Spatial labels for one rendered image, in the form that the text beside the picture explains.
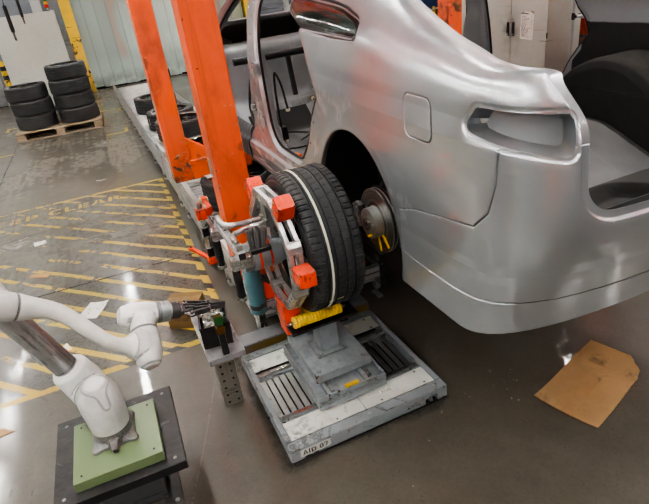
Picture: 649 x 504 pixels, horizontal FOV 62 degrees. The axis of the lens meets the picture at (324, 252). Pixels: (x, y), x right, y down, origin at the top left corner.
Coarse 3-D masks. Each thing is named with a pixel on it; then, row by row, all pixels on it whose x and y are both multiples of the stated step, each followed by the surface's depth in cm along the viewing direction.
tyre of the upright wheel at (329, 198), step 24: (312, 168) 237; (288, 192) 224; (312, 192) 225; (336, 192) 225; (312, 216) 219; (336, 216) 221; (312, 240) 217; (336, 240) 220; (360, 240) 224; (312, 264) 221; (336, 264) 223; (360, 264) 228; (312, 288) 232; (336, 288) 230; (360, 288) 238
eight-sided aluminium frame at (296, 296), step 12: (252, 192) 244; (264, 192) 241; (252, 204) 253; (264, 204) 231; (252, 216) 260; (288, 228) 223; (288, 240) 219; (288, 252) 218; (300, 252) 220; (276, 264) 268; (288, 264) 224; (276, 288) 260; (288, 288) 258; (288, 300) 243; (300, 300) 240
